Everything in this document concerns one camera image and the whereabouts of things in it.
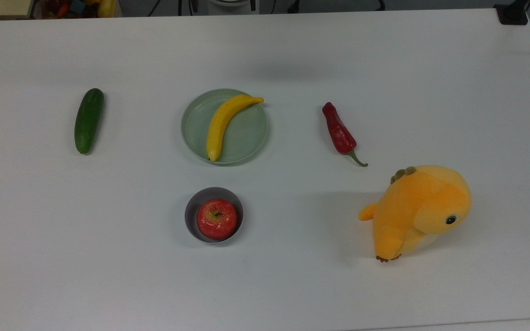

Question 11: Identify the dark green cucumber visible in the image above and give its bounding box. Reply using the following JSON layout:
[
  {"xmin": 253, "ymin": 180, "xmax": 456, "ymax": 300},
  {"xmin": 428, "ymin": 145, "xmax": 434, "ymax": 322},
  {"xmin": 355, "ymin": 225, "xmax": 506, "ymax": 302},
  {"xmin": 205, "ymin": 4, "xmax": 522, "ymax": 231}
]
[{"xmin": 74, "ymin": 88, "xmax": 105, "ymax": 155}]

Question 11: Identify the small grey metal bowl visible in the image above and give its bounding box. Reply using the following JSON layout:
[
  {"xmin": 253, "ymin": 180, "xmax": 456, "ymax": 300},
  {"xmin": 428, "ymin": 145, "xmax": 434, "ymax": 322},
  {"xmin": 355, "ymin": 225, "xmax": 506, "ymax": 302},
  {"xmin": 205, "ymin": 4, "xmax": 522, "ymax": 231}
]
[{"xmin": 184, "ymin": 187, "xmax": 244, "ymax": 244}]

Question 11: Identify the pale green round plate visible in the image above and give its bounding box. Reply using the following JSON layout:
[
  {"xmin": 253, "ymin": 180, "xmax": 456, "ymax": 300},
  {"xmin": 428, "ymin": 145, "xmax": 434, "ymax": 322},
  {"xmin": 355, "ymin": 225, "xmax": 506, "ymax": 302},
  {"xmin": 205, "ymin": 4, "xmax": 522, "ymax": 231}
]
[{"xmin": 181, "ymin": 88, "xmax": 270, "ymax": 166}]

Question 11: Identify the yellow banana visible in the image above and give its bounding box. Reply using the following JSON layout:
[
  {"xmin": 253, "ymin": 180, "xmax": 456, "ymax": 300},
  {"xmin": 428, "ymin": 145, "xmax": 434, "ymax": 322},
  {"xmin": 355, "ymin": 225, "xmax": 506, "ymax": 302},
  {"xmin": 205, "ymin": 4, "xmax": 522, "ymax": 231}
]
[{"xmin": 206, "ymin": 95, "xmax": 265, "ymax": 163}]

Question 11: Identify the red apple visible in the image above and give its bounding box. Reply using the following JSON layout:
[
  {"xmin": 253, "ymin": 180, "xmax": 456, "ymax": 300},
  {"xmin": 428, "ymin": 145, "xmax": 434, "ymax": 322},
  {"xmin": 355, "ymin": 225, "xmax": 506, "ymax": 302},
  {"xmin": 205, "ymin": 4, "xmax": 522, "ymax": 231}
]
[{"xmin": 196, "ymin": 198, "xmax": 238, "ymax": 240}]

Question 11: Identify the red chili pepper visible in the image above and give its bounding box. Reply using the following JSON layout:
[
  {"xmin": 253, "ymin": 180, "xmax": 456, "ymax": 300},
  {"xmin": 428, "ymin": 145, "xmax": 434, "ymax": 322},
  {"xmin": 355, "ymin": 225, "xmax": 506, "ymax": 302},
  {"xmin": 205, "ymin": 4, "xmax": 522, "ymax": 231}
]
[{"xmin": 322, "ymin": 102, "xmax": 369, "ymax": 167}]

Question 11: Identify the orange plush toy animal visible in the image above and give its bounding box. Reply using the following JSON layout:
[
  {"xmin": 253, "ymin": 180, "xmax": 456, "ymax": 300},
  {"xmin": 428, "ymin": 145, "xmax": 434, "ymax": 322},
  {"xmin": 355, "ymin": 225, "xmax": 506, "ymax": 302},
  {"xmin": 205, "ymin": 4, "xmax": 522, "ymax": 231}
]
[{"xmin": 358, "ymin": 165, "xmax": 472, "ymax": 263}]

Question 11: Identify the box of colourful toy food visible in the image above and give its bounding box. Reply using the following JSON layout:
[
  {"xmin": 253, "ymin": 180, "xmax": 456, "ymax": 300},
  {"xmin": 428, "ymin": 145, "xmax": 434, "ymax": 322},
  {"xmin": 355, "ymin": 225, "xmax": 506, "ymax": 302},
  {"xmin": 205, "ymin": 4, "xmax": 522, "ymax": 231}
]
[{"xmin": 33, "ymin": 0, "xmax": 121, "ymax": 19}]

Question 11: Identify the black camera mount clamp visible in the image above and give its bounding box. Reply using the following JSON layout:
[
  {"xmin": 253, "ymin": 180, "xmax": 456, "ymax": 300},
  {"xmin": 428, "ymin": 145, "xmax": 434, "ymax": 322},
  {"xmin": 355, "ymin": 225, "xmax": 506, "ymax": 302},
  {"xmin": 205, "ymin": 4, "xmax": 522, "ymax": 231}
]
[{"xmin": 494, "ymin": 0, "xmax": 530, "ymax": 25}]

